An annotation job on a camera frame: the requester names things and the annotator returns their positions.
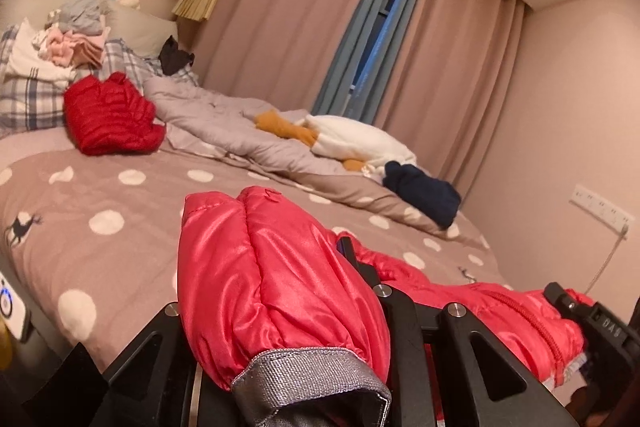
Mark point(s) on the grey duvet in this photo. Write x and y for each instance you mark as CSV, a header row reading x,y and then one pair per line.
x,y
215,117

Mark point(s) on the pile of pastel clothes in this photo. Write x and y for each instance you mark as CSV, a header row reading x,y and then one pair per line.
x,y
65,42

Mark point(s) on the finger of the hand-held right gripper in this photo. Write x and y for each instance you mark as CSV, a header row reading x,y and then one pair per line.
x,y
565,302

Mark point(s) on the window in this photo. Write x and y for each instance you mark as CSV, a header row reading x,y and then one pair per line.
x,y
380,37

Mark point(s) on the pink curtain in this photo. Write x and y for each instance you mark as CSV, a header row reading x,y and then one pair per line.
x,y
460,72
290,7

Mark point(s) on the grey-green pillow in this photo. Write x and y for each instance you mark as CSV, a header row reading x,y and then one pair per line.
x,y
140,29

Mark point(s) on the plaid pillow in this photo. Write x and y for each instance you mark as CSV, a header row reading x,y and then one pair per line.
x,y
30,102

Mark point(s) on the polka dot bed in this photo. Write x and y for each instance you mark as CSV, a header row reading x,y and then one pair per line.
x,y
100,187

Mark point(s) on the folded red puffer jacket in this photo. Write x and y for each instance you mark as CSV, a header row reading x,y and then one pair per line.
x,y
110,117

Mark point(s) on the navy blue garment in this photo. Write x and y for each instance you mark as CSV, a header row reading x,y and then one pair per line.
x,y
425,192

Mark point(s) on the blue curtain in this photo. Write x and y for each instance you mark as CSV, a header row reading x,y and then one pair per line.
x,y
350,47

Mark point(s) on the black garment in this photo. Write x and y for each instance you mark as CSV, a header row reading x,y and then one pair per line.
x,y
175,57

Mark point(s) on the white goose plush toy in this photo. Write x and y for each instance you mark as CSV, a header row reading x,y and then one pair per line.
x,y
350,139

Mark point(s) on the white wall socket strip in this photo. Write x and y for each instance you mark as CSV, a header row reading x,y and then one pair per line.
x,y
600,207

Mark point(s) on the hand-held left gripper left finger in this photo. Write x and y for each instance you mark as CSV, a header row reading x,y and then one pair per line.
x,y
150,357

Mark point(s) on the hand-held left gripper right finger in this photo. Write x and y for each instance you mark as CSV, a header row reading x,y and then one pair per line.
x,y
345,249

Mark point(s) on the red hooded puffer jacket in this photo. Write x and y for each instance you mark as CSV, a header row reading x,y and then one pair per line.
x,y
280,277

